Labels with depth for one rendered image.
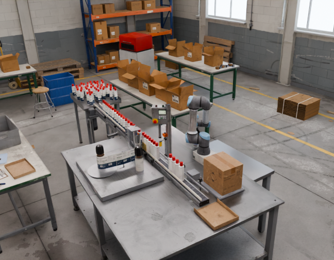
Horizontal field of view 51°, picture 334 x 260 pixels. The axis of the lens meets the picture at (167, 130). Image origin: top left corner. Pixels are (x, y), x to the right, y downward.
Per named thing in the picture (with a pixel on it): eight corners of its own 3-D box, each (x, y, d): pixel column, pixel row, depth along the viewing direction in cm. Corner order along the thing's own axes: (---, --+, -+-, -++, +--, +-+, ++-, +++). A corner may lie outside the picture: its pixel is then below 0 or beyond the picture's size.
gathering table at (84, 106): (77, 142, 624) (69, 93, 584) (110, 133, 652) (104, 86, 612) (90, 159, 567) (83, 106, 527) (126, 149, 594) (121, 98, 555)
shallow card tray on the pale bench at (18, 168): (4, 167, 395) (3, 164, 394) (25, 160, 409) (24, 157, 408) (14, 179, 372) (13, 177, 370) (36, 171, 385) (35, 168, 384)
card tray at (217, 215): (194, 211, 311) (194, 207, 309) (217, 201, 323) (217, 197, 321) (214, 230, 287) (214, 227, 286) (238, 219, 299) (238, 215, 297)
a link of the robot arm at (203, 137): (209, 147, 379) (210, 136, 373) (196, 146, 381) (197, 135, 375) (210, 142, 389) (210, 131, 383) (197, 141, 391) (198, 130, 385)
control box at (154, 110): (153, 120, 382) (152, 104, 373) (168, 120, 380) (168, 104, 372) (152, 124, 372) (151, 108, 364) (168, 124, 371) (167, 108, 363)
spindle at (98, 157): (96, 168, 369) (93, 144, 357) (104, 166, 373) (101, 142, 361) (99, 172, 362) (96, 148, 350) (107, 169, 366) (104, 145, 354)
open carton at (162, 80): (147, 98, 592) (146, 77, 577) (172, 91, 620) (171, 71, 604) (162, 106, 559) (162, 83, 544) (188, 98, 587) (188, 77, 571)
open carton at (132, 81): (121, 86, 654) (119, 67, 638) (140, 81, 679) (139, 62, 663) (133, 91, 627) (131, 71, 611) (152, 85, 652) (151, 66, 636)
